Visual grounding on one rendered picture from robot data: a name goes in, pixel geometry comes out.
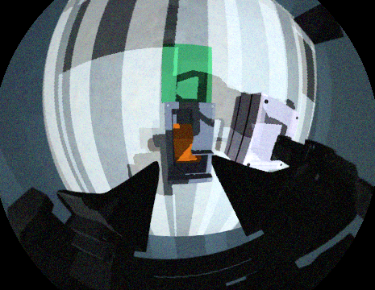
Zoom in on orange l-shaped block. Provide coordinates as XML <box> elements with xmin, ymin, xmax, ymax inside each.
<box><xmin>173</xmin><ymin>123</ymin><xmax>202</xmax><ymax>162</ymax></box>

